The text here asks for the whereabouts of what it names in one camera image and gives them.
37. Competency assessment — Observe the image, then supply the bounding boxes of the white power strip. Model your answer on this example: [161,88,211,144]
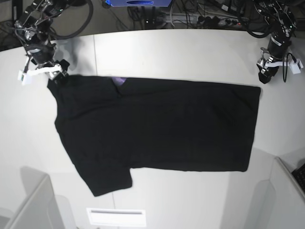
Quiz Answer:
[160,13,241,28]

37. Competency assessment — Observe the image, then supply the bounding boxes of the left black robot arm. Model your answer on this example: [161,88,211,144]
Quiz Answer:
[236,0,304,84]

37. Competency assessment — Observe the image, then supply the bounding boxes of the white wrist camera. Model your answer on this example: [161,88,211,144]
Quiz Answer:
[289,59,304,74]
[18,70,32,85]

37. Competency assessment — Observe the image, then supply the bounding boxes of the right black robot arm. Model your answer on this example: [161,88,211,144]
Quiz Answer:
[12,0,93,85]

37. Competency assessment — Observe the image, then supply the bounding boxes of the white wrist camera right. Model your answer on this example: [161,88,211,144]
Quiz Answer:
[18,70,32,85]

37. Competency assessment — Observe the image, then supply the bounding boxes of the black keyboard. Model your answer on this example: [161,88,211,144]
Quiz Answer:
[292,164,305,192]

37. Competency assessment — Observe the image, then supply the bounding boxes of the left gripper with bracket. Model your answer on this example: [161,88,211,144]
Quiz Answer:
[256,35,292,84]

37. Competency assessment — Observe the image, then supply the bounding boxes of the black T-shirt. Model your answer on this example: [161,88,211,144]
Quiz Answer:
[47,75,261,197]

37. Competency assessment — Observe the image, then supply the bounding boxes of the blue box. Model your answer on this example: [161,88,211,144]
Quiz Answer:
[105,0,172,7]

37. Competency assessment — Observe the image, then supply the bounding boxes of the right gripper with bracket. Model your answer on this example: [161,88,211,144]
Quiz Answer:
[25,42,70,85]

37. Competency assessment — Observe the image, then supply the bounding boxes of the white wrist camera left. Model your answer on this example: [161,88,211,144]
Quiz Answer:
[289,59,304,74]

